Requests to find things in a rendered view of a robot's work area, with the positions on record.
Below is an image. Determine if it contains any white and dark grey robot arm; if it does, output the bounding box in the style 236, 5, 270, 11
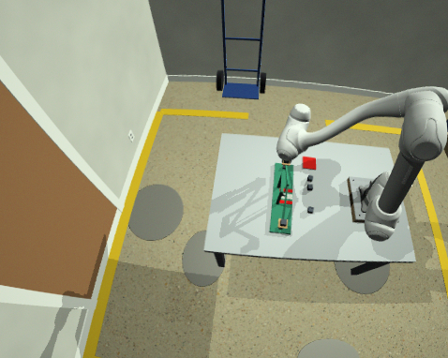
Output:
276, 86, 448, 242

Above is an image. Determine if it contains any flat red square plate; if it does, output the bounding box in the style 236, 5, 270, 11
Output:
303, 157, 316, 170

